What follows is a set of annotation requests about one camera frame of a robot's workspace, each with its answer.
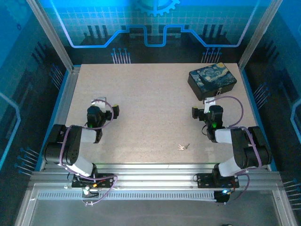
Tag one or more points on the starry night print box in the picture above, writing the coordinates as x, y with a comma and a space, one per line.
211, 75

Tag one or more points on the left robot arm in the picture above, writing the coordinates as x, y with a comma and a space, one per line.
70, 146

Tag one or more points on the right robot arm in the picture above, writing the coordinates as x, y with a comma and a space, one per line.
242, 148

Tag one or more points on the black controller box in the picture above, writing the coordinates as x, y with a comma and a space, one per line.
221, 197

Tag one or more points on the grey metal base panel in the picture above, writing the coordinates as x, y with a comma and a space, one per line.
141, 212

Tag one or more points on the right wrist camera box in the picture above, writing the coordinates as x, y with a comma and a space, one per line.
209, 101

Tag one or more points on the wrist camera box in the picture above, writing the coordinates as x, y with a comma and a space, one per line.
101, 103
209, 101

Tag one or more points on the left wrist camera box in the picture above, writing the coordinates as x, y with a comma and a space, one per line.
101, 103

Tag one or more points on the aluminium side rail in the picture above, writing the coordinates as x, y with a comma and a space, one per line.
67, 94

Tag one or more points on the blue side rail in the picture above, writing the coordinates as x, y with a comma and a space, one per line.
250, 94

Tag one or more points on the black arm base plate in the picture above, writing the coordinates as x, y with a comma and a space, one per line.
105, 179
204, 181

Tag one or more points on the aluminium cross rail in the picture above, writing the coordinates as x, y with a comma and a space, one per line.
152, 174

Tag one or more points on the aluminium frame post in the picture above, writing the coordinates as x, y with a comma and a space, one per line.
51, 35
258, 35

